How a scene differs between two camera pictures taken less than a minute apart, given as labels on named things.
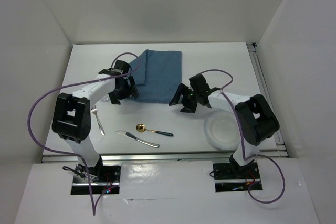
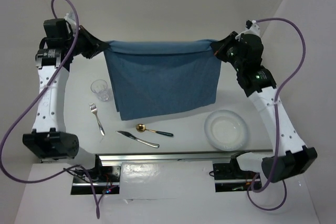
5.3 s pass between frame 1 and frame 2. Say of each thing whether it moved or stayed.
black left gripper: moved
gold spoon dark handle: stayed
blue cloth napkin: moved
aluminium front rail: stayed
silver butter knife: stayed
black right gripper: moved
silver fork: stayed
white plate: stayed
